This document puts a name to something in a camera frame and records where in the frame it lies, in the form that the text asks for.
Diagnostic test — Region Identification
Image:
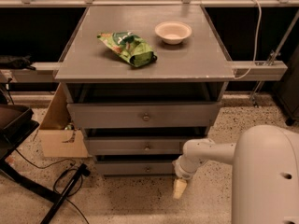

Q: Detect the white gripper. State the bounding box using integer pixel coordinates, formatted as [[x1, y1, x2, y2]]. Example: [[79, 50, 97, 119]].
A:
[[173, 155, 200, 200]]

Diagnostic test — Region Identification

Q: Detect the grey bottom drawer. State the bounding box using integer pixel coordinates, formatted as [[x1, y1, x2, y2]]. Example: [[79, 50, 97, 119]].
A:
[[95, 161, 174, 175]]

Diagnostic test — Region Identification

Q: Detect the grey drawer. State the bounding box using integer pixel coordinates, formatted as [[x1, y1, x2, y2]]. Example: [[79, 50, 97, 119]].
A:
[[67, 102, 221, 128], [95, 161, 174, 175], [84, 137, 192, 155]]

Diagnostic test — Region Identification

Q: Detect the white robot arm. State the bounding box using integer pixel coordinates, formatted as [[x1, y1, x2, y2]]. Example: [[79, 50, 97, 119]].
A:
[[173, 125, 299, 224]]

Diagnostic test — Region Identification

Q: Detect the grey middle drawer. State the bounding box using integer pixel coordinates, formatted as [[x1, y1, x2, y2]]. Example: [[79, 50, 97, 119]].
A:
[[84, 137, 192, 155]]

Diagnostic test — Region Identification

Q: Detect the grey top drawer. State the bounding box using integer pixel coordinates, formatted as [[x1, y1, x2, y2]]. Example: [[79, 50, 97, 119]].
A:
[[67, 102, 221, 128]]

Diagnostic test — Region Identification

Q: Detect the grey drawer cabinet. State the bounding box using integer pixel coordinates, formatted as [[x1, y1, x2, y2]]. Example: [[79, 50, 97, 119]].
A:
[[56, 5, 234, 175]]

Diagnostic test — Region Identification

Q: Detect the cardboard box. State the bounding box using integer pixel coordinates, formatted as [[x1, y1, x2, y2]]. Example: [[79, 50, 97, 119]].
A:
[[38, 85, 89, 158]]

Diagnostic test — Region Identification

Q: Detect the black cabinet at right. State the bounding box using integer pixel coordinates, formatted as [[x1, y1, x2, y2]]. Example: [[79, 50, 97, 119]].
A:
[[274, 45, 299, 126]]

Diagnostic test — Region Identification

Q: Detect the green snack bag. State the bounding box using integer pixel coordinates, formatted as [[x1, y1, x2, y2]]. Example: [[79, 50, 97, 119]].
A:
[[97, 32, 157, 68]]

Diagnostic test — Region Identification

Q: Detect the white paper bowl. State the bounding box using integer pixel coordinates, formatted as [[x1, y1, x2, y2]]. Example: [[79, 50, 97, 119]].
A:
[[155, 21, 192, 45]]

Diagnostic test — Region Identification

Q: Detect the black chair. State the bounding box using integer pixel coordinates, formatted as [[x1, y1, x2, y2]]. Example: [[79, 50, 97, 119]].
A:
[[0, 104, 90, 224]]

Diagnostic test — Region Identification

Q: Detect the black floor cable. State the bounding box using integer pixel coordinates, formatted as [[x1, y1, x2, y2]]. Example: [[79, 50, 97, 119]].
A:
[[14, 147, 91, 224]]

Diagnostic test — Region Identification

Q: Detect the metal frame railing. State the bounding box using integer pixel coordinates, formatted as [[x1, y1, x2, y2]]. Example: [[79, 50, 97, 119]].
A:
[[0, 0, 299, 107]]

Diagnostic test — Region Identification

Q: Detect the white hanging cable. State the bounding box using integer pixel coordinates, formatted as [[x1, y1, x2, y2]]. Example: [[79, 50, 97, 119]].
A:
[[233, 0, 263, 80]]

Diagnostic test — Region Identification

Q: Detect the black bag on rail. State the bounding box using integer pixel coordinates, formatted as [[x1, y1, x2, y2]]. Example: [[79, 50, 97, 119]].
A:
[[0, 55, 35, 70]]

